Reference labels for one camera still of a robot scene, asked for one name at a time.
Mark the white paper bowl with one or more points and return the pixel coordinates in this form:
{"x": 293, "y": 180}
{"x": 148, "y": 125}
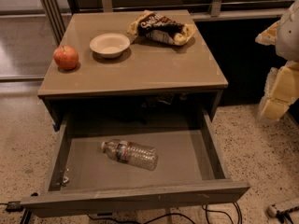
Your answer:
{"x": 110, "y": 45}

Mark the red apple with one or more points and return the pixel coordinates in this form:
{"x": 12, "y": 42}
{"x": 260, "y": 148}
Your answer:
{"x": 66, "y": 57}

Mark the grey cabinet with counter top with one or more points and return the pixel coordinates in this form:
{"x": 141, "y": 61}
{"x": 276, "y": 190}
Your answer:
{"x": 146, "y": 67}

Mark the clear plastic water bottle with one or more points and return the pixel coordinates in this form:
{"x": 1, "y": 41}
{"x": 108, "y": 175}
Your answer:
{"x": 131, "y": 153}

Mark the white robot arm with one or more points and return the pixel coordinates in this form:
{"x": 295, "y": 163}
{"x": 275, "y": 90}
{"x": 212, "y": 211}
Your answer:
{"x": 287, "y": 39}

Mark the brown chip bag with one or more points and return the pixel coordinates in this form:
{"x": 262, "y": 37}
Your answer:
{"x": 160, "y": 28}

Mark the white power strip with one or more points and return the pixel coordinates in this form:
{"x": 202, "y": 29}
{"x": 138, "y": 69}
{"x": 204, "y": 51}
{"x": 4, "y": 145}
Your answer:
{"x": 277, "y": 209}

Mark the black power adapter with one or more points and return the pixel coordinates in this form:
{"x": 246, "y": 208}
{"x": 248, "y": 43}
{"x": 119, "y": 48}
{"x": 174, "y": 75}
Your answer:
{"x": 14, "y": 206}

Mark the open grey top drawer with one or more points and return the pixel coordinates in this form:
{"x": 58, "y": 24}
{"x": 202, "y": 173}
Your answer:
{"x": 83, "y": 180}

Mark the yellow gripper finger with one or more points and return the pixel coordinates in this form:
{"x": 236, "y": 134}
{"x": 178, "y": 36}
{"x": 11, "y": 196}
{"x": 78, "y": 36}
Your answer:
{"x": 281, "y": 90}
{"x": 268, "y": 36}

